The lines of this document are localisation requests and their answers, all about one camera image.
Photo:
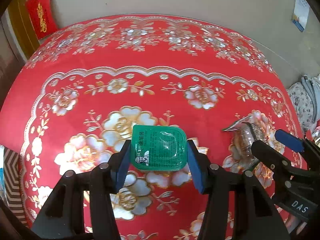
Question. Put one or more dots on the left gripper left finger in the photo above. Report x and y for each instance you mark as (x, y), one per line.
(79, 206)

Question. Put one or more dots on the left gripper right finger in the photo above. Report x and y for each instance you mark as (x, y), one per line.
(255, 216)

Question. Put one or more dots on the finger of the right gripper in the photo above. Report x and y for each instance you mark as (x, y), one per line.
(272, 159)
(289, 140)

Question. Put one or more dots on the silver foil snack packet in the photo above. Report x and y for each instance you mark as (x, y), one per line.
(246, 131)

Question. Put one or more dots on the green sauce cup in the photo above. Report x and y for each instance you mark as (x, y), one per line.
(158, 148)

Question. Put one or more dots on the floral fabric cushion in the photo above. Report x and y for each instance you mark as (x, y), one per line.
(303, 106)

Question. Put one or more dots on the grey folded clothes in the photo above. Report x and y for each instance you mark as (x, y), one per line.
(311, 85)

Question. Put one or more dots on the striped white tray box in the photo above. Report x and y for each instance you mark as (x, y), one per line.
(10, 187)

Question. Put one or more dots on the red floral tablecloth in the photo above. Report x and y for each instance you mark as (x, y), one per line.
(75, 102)

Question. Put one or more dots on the white wall calendar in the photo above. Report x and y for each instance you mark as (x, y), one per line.
(300, 14)

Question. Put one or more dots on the yellow door frame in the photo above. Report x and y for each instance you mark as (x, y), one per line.
(22, 27)

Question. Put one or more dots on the lower red wall banner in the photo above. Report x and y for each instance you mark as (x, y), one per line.
(41, 17)

